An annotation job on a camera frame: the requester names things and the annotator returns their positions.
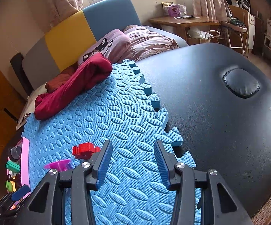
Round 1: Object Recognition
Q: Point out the blue foam mat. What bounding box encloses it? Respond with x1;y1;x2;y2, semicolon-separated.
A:
23;59;201;225

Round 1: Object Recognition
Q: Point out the red toy block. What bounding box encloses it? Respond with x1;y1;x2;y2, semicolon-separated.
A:
72;142;101;161

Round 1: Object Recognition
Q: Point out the purple cat pillow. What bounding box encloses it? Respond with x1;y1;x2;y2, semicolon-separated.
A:
77;29;131;67

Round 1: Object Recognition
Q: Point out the pink cardboard box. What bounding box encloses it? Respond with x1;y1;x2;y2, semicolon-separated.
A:
5;137;31;212

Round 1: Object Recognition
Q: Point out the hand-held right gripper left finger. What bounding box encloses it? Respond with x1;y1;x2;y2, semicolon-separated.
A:
16;140;113;225

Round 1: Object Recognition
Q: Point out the green toy bottle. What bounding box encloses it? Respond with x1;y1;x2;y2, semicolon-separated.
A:
5;161;21;173

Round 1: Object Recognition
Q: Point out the pink blanket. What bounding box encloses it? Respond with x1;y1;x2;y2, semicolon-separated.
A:
124;25;179;60

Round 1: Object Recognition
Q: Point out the pink curtain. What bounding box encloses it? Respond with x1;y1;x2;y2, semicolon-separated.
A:
38;0;84;27
188;0;228;23

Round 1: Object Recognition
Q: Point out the purple box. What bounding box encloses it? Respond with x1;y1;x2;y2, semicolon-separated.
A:
168;6;180;17

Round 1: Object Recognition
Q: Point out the purple toy cup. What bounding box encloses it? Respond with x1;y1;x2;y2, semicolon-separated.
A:
44;159;72;172

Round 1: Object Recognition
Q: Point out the white bag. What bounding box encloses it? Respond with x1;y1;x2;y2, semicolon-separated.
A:
187;27;220;45

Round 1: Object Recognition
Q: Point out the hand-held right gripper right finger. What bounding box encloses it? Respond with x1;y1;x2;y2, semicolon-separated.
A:
154;140;253;225

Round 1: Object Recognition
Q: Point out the white folding chair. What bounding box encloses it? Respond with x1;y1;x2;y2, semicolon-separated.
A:
221;20;248;57

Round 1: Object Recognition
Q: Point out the beige tote bag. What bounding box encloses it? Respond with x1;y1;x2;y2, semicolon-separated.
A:
16;84;47;130

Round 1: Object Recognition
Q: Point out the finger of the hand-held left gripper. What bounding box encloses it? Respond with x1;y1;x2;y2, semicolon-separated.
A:
0;193;21;214
11;184;30;202

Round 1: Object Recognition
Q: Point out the white cabinet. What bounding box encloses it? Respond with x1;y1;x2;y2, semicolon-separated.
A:
245;13;258;50

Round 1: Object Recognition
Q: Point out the wooden desk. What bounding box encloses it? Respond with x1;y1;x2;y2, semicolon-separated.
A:
148;16;221;46

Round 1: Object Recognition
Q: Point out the maroon cloth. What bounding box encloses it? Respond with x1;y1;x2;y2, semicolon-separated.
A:
45;67;78;92

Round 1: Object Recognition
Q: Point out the grey cylinder container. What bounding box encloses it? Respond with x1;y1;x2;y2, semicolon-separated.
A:
8;145;22;162

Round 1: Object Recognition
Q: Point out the green round toy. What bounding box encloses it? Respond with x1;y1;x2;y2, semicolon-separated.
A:
5;180;17;191

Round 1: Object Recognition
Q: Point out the crimson cloth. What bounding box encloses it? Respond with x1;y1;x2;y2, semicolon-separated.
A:
35;52;113;120

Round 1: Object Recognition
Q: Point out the black oval cushion plug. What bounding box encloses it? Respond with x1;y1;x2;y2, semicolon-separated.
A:
223;68;260;99

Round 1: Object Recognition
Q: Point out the grey yellow blue headboard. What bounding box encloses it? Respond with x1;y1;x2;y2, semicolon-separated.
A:
22;0;142;91

